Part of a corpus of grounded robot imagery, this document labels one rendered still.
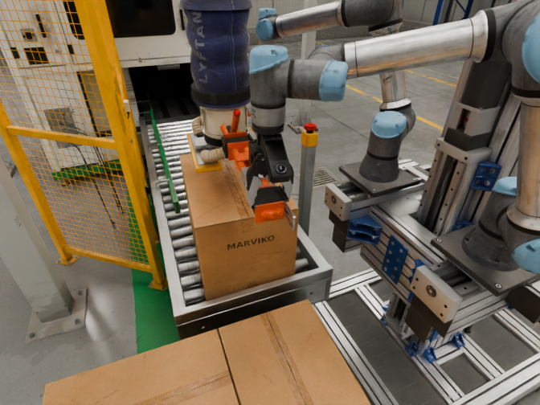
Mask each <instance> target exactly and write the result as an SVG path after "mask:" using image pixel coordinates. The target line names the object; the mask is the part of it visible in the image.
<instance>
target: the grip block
mask: <svg viewBox="0 0 540 405"><path fill-rule="evenodd" d="M221 139H222V143H223V145H222V150H223V153H224V155H225V158H228V160H229V161H230V160H235V159H234V157H233V155H232V153H231V151H232V150H233V149H237V150H238V152H239V153H244V151H243V149H244V148H246V147H248V142H249V141H254V140H253V138H252V136H251V135H250V133H247V132H240V133H226V134H224V135H223V136H222V137H221Z"/></svg>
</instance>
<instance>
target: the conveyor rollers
mask: <svg viewBox="0 0 540 405"><path fill-rule="evenodd" d="M192 121H193V119H190V120H184V121H172V122H166V123H160V124H157V129H158V132H159V134H160V138H161V140H162V145H163V149H164V151H165V155H166V160H167V162H168V166H169V168H170V173H171V177H172V179H173V182H174V187H175V190H176V193H177V196H178V201H179V206H180V209H181V213H179V214H175V210H174V204H173V201H172V198H171V195H170V189H169V186H168V182H163V183H160V187H161V191H162V192H161V194H162V197H163V200H162V201H163V202H164V205H165V207H164V209H166V218H167V219H168V224H169V225H168V227H170V230H172V231H170V236H171V238H172V239H179V238H182V237H187V236H190V235H193V231H192V227H191V226H190V225H191V222H190V217H187V216H190V215H189V210H188V205H187V200H186V191H185V187H184V181H183V176H182V167H181V163H180V158H179V155H184V154H191V152H190V146H189V142H188V139H187V134H188V133H193V132H194V131H193V129H192V125H191V124H192ZM146 128H147V129H148V131H147V132H148V133H149V139H150V144H151V145H154V144H157V140H156V137H155V133H154V130H153V125H147V127H146ZM151 149H152V151H153V152H152V154H153V158H154V163H155V166H156V167H155V168H156V169H157V175H158V181H159V180H163V179H166V174H165V171H164V167H163V164H162V159H161V155H160V152H159V148H158V146H153V147H151ZM184 208H185V209H184ZM184 217H186V218H184ZM180 218H182V219H180ZM173 219H175V220H173ZM169 220H171V221H169ZM187 226H190V227H187ZM180 227H184V228H180ZM176 228H180V229H177V230H173V229H176ZM172 246H173V248H174V250H175V251H176V250H179V249H183V248H188V247H192V246H195V243H194V237H193V236H192V237H188V238H185V239H179V240H175V241H173V245H172ZM195 257H198V256H197V252H196V247H193V248H190V249H186V250H183V251H180V252H175V259H176V260H177V262H180V261H183V260H188V259H192V258H195ZM308 267H309V262H308V261H307V259H306V258H303V259H300V260H296V267H295V272H296V271H299V270H302V269H305V268H308ZM199 269H200V267H199V263H198V260H192V261H189V262H186V263H183V264H178V271H179V274H180V275H182V274H184V273H188V272H193V271H196V270H199ZM202 282H203V281H202V277H201V272H200V273H196V274H193V275H189V276H184V277H181V282H180V283H181V285H182V288H187V287H190V286H194V285H197V284H201V283H202ZM204 298H206V297H205V292H204V288H203V287H201V288H196V289H193V290H190V291H187V292H184V300H186V303H191V302H193V301H198V300H201V299H204Z"/></svg>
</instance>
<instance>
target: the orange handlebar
mask: <svg viewBox="0 0 540 405"><path fill-rule="evenodd" d="M220 129H221V131H222V133H223V134H226V133H229V132H228V131H227V128H226V126H225V125H221V126H220ZM243 151H244V153H239V152H238V150H237V149H233V150H232V151H231V153H232V155H233V157H234V159H235V165H236V167H237V169H238V170H239V171H240V173H241V168H244V167H250V166H251V163H250V162H249V153H248V147H246V148H244V149H243ZM261 181H262V185H261V186H271V185H270V183H269V181H268V180H267V179H266V178H265V179H262V180H261ZM283 212H284V209H283V208H276V209H274V210H266V211H263V212H262V213H261V215H262V216H263V217H264V218H266V219H276V218H279V217H280V216H281V215H282V214H283Z"/></svg>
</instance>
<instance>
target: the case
mask: <svg viewBox="0 0 540 405"><path fill-rule="evenodd" d="M179 158H180V163H181V167H182V176H183V181H184V187H185V191H186V200H187V205H188V210H189V215H190V222H191V227H192V231H193V236H194V243H195V247H196V252H197V256H198V263H199V267H200V272H201V277H202V284H203V288H204V292H205V297H206V301H209V300H212V299H215V298H218V297H223V296H226V295H229V294H232V293H237V292H239V291H242V290H245V289H248V288H253V287H256V286H259V285H262V284H267V283H269V282H272V281H275V280H280V279H283V278H285V277H289V276H293V275H295V267H296V253H297V228H298V215H299V207H298V206H297V204H296V203H295V202H294V200H293V198H292V197H290V199H289V202H287V204H288V205H289V207H290V209H291V210H292V212H293V214H294V215H295V216H296V218H297V219H296V227H295V228H296V230H295V231H292V228H291V227H290V225H289V223H288V221H287V219H286V218H285V217H284V218H283V219H276V220H272V221H267V222H262V223H256V222H255V215H254V213H253V210H252V208H251V207H249V205H248V201H247V192H246V190H245V188H244V186H243V183H242V181H241V173H240V171H239V170H238V169H237V167H236V165H235V160H230V161H229V160H228V158H224V159H222V160H221V159H220V161H221V163H222V166H223V169H222V170H216V171H209V172H203V173H196V172H195V168H194V163H193V159H192V156H191V154H184V155H179Z"/></svg>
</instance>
